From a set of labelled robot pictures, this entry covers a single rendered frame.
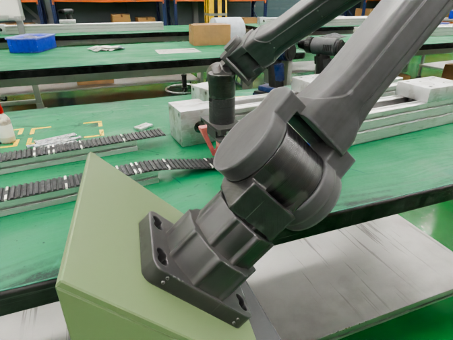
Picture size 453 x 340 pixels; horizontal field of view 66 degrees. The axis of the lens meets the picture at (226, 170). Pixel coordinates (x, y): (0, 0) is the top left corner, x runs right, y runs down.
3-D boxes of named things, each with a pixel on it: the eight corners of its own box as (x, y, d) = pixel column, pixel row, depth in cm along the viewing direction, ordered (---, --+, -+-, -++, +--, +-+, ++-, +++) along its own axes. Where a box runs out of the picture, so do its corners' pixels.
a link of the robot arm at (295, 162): (216, 221, 29) (258, 253, 31) (303, 133, 28) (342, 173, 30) (203, 178, 38) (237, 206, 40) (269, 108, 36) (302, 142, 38)
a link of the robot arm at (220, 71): (208, 70, 69) (237, 70, 69) (207, 64, 75) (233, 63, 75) (209, 104, 72) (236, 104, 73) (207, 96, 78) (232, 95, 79)
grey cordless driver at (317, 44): (329, 102, 129) (338, 40, 119) (284, 94, 141) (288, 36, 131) (338, 98, 134) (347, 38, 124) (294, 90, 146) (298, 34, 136)
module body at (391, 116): (248, 169, 79) (249, 134, 76) (228, 153, 87) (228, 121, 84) (466, 119, 111) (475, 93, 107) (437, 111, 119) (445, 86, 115)
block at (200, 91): (213, 121, 110) (213, 91, 106) (191, 112, 118) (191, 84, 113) (236, 115, 116) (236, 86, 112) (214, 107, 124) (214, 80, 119)
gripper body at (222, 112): (225, 119, 83) (225, 88, 80) (245, 133, 75) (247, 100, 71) (199, 123, 81) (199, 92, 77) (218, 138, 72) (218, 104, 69)
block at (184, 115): (185, 150, 89) (183, 115, 85) (170, 135, 99) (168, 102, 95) (217, 144, 93) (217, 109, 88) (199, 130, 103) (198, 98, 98)
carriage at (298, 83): (311, 106, 104) (314, 83, 101) (290, 98, 113) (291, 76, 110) (352, 100, 111) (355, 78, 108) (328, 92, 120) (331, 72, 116)
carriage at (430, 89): (424, 112, 99) (431, 88, 96) (392, 102, 108) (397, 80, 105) (460, 105, 105) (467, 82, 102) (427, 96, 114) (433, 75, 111)
